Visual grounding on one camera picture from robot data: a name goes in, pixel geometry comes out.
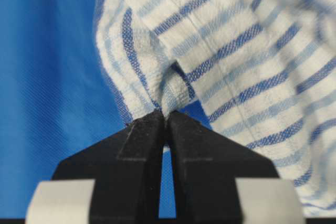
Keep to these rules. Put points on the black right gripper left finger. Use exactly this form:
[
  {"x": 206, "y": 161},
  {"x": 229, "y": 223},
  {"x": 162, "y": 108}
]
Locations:
[{"x": 116, "y": 180}]

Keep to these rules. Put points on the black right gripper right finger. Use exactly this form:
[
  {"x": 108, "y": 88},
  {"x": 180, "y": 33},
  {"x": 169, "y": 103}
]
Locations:
[{"x": 220, "y": 181}]

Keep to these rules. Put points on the blue striped white towel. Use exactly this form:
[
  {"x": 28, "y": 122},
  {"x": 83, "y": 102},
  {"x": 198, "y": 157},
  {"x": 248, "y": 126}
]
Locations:
[{"x": 262, "y": 70}]

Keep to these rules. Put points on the blue table cloth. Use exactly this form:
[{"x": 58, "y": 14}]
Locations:
[{"x": 55, "y": 100}]

